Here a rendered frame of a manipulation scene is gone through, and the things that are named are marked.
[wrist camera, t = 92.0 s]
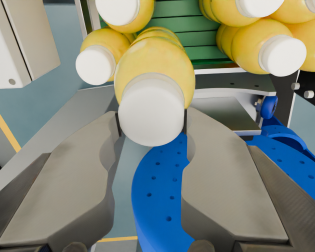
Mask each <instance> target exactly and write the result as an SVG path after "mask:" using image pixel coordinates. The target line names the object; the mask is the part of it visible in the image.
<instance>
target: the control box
mask: <svg viewBox="0 0 315 252"><path fill-rule="evenodd" d="M60 64H61V61H60V58H59V55H58V51H57V48H56V44H55V41H54V37H53V34H52V31H51V27H50V24H49V20H48V17H47V14H46V10H45V7H44V3H43V0H0V89H12V88H23V87H25V86H26V85H28V84H30V83H31V81H34V80H36V79H38V78H39V77H41V76H43V75H44V74H46V73H48V72H49V71H51V70H53V69H55V68H56V67H58V66H60Z"/></svg>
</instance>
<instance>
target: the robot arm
mask: <svg viewBox="0 0 315 252"><path fill-rule="evenodd" d="M184 135H186V136H187V159H188V161H189V162H190V163H189V164H188V165H187V166H186V167H185V168H184V169H183V171H182V183H181V226H182V228H183V230H184V231H185V232H186V233H187V234H188V235H190V236H191V237H192V238H193V239H195V241H193V242H192V243H191V245H190V247H189V248H188V250H187V252H315V200H314V199H313V198H312V197H311V196H310V195H309V194H308V193H307V192H306V191H305V190H304V189H302V188H301V187H300V186H299V185H298V184H297V183H296V182H295V181H294V180H293V179H292V178H291V177H290V176H288V175H287V174H286V173H285V172H284V171H283V170H282V169H281V168H280V167H279V166H278V165H277V164H276V163H275V162H273V161H272V160H271V159H270V158H269V157H268V156H267V155H266V154H265V153H264V152H263V151H262V150H261V149H259V148H258V147H257V146H256V145H248V144H247V143H246V142H245V141H244V140H243V139H241V138H240V137H239V136H238V135H237V134H236V133H234V132H233V131H232V130H231V129H229V128H228V127H226V126H225V125H223V124H222V123H220V122H218V121H217V120H215V119H213V118H211V117H210V116H208V115H206V114H204V113H203V112H201V111H199V110H197V109H196V108H194V107H189V108H185V109H184ZM119 137H122V129H121V127H120V122H119V115H118V111H108V112H107V113H105V114H103V115H102V116H100V117H98V118H97V119H95V120H93V121H92V122H90V123H88V124H87V125H85V126H84V127H82V128H80V129H79V130H77V131H76V132H74V133H73V134H71V135H70V136H69V137H67V138H66V139H65V140H64V141H62V142H61V143H60V144H59V145H58V146H57V147H56V148H55V149H54V150H53V151H52V152H49V153H42V154H41V155H40V156H39V157H38V158H37V159H35V160H34V161H33V162H32V163H31V164H30V165H29V166H28V167H26V168H25V169H24V170H23V171H22V172H21V173H20V174H18V175H17V176H16V177H15V178H14V179H13V180H12V181H11V182H9V183H8V184H7V185H6V186H5V187H4V188H3V189H1V190H0V252H91V249H92V246H93V245H94V244H95V243H96V242H98V241H101V240H102V238H103V237H104V236H106V235H107V234H108V233H109V232H110V231H111V229H112V228H113V225H114V214H115V200H114V196H113V191H112V187H111V183H110V179H109V175H108V172H109V169H110V168H111V166H112V165H113V164H114V162H115V161H116V154H115V150H114V145H115V143H116V141H117V140H118V139H119Z"/></svg>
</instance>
